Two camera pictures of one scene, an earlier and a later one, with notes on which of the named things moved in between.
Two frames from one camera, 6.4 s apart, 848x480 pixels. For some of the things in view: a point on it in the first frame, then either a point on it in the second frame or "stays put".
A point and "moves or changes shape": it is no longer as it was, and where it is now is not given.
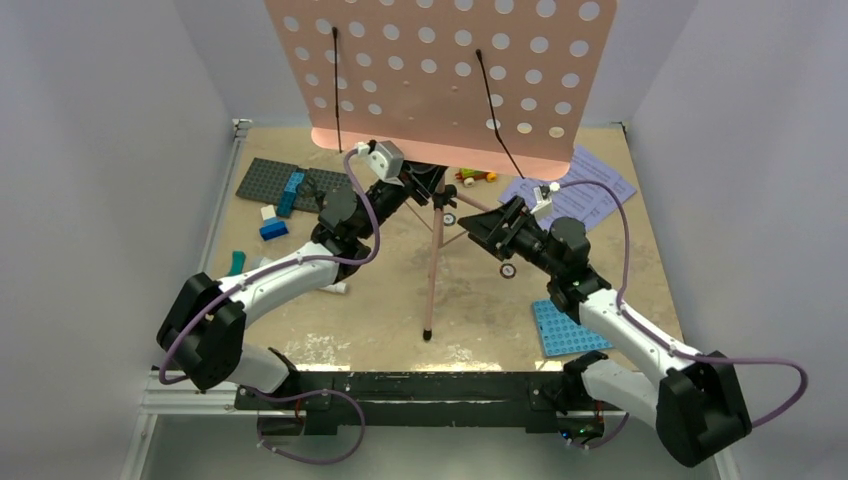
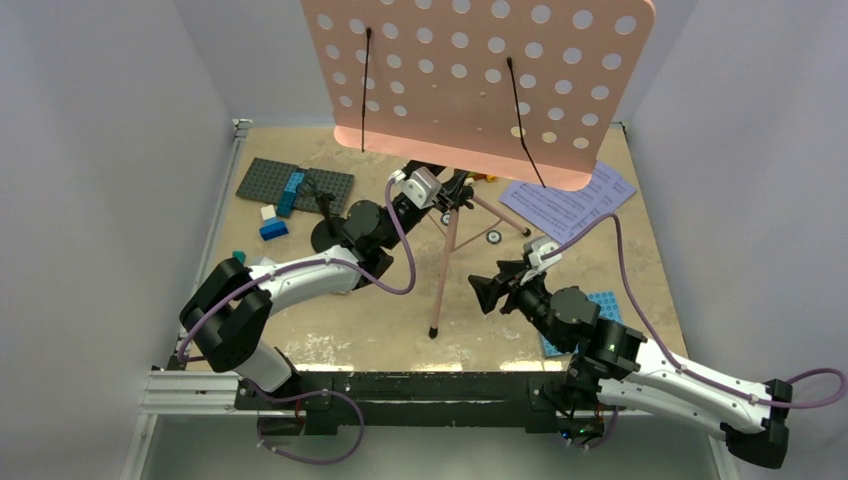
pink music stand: (449, 80) moves or changes shape
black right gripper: (487, 229) → (488, 291)
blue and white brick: (273, 227) stays put
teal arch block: (237, 263) stays put
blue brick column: (286, 197) stays put
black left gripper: (428, 174) → (449, 191)
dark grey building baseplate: (263, 182) stays put
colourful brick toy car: (469, 176) stays put
